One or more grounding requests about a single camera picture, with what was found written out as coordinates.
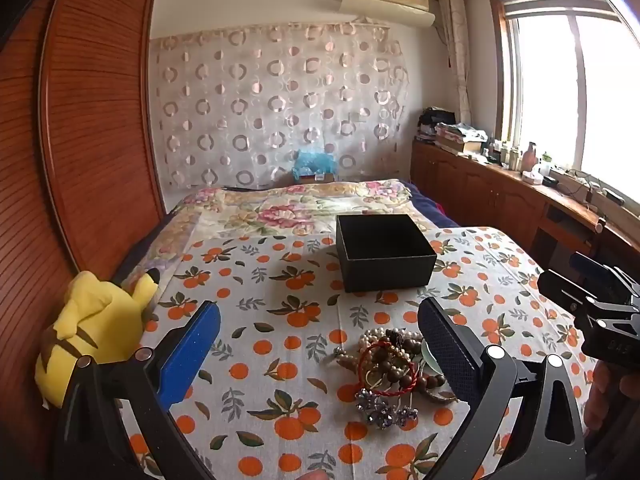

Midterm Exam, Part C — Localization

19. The orange fruit print cloth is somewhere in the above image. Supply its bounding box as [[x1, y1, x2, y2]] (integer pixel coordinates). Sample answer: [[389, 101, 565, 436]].
[[134, 226, 601, 480]]

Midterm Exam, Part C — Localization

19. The wooden cabinet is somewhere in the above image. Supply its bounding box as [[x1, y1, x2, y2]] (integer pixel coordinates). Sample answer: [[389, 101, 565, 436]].
[[410, 139, 640, 283]]

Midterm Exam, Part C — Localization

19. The black jewelry box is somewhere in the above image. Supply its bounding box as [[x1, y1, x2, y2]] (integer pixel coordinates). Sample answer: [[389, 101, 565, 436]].
[[335, 214, 438, 293]]

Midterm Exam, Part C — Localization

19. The dark blue blanket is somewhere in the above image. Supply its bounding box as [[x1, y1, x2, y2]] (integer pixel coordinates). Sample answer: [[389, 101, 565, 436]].
[[409, 182, 462, 231]]

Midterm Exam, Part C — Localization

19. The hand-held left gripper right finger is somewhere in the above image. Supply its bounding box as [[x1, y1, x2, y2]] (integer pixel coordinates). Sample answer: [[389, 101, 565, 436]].
[[416, 297, 587, 480]]

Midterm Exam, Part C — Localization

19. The rhinestone hair clip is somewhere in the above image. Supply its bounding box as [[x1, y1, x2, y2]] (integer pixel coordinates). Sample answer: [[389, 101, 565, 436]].
[[354, 389, 419, 431]]

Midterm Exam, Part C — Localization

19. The pale green jade bangle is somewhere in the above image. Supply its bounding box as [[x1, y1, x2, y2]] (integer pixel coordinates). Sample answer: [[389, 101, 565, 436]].
[[417, 340, 448, 377]]

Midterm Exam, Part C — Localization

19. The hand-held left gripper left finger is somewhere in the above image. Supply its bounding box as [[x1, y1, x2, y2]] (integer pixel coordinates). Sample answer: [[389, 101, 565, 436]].
[[52, 301, 222, 480]]

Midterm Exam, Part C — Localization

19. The person's right hand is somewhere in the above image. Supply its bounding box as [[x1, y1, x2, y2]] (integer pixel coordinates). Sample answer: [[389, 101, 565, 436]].
[[586, 360, 640, 435]]

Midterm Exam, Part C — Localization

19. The yellow plush toy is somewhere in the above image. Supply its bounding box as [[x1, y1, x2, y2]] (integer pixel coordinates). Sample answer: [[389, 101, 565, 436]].
[[34, 270, 162, 409]]

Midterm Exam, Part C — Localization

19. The stack of folded clothes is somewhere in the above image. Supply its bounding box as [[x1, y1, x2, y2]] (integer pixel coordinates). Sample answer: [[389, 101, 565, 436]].
[[414, 106, 489, 157]]

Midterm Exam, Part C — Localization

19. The wooden framed window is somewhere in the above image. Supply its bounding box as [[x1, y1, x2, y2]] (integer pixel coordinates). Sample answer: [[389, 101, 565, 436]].
[[487, 0, 640, 202]]

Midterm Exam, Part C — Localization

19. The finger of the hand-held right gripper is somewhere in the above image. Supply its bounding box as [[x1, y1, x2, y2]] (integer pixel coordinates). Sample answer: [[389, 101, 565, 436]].
[[570, 252, 640, 301], [537, 269, 632, 313]]

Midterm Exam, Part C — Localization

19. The brown wooden bead bracelet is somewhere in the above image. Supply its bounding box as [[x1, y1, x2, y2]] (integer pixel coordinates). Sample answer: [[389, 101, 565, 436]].
[[357, 332, 449, 402]]

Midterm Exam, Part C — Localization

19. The circle patterned sheer curtain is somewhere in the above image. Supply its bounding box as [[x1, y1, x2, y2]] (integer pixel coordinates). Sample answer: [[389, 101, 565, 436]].
[[149, 21, 412, 192]]

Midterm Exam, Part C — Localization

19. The blue plastic bag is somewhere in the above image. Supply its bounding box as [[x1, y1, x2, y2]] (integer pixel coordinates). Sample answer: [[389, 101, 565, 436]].
[[292, 148, 334, 177]]

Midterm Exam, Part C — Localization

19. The wooden slatted wardrobe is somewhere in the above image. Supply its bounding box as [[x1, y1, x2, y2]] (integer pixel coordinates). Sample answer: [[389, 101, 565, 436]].
[[0, 0, 167, 411]]

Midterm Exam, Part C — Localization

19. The patterned window curtain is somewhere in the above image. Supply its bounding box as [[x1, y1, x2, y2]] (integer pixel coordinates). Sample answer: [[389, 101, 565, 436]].
[[437, 0, 474, 127]]

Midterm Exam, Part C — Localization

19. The red cord bracelet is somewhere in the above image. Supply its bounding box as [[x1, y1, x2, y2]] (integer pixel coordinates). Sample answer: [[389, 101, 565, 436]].
[[357, 341, 419, 397]]

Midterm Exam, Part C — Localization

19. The floral quilt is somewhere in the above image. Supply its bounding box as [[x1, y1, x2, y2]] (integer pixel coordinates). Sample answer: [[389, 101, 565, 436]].
[[125, 179, 422, 281]]

